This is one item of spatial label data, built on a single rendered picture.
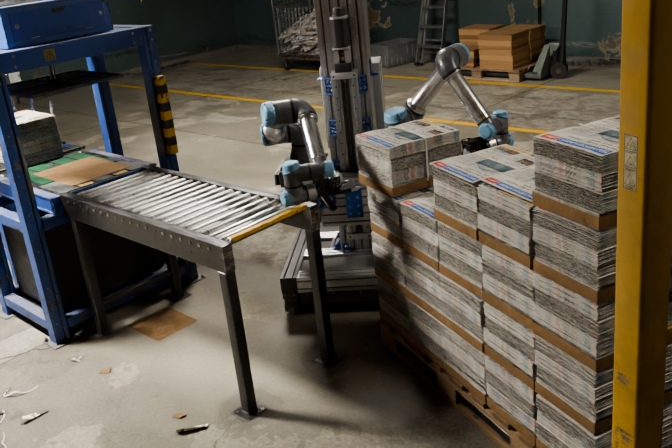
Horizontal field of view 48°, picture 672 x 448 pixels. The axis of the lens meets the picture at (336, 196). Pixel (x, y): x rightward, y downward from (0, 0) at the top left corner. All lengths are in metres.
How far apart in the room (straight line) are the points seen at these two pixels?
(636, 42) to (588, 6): 8.26
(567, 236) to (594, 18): 7.75
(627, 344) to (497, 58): 7.62
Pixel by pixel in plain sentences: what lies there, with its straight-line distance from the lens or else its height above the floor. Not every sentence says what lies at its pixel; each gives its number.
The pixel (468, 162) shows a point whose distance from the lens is 2.88.
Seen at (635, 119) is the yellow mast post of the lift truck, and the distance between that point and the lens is 1.78.
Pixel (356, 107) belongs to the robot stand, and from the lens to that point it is 3.91.
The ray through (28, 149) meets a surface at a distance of 4.86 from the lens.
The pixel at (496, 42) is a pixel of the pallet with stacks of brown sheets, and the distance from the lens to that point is 9.42.
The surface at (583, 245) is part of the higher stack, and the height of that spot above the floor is 1.01.
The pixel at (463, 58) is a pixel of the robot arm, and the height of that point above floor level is 1.29.
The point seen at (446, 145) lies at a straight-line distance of 3.34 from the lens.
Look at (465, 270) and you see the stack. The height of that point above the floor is 0.69.
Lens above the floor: 1.94
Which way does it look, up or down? 19 degrees down
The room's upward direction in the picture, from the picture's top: 6 degrees counter-clockwise
